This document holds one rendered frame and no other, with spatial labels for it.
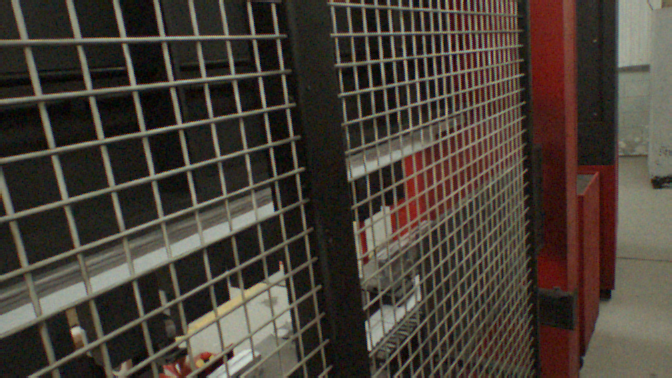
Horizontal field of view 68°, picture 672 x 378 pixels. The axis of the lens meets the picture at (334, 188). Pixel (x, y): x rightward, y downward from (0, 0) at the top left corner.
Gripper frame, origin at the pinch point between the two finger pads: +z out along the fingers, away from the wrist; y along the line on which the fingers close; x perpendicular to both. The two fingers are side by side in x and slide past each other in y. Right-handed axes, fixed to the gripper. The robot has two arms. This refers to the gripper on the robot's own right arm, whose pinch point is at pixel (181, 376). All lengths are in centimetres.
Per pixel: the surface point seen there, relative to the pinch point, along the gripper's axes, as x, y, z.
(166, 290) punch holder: -26, 45, -37
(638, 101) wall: 724, 150, 32
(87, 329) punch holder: -45, 43, -37
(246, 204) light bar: -22, 76, -51
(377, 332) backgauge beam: 14, 72, -2
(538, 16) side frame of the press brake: 118, 125, -76
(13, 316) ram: -60, 49, -47
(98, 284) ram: -44, 51, -46
